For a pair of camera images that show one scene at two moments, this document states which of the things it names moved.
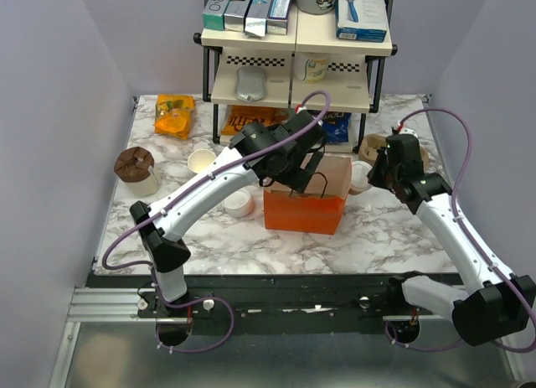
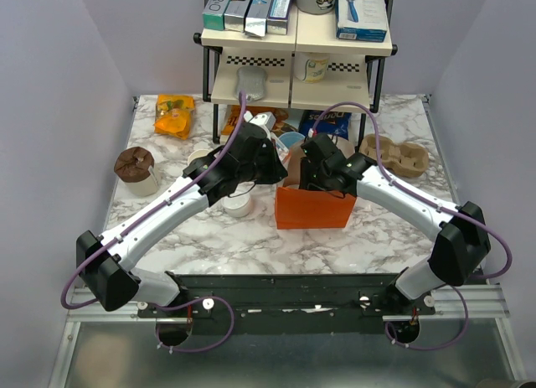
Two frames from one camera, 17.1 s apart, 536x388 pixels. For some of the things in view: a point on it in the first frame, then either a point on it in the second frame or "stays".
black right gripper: [374, 177] to [305, 167]
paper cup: [199, 159] stays
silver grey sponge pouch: [250, 84] stays
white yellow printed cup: [311, 66] stays
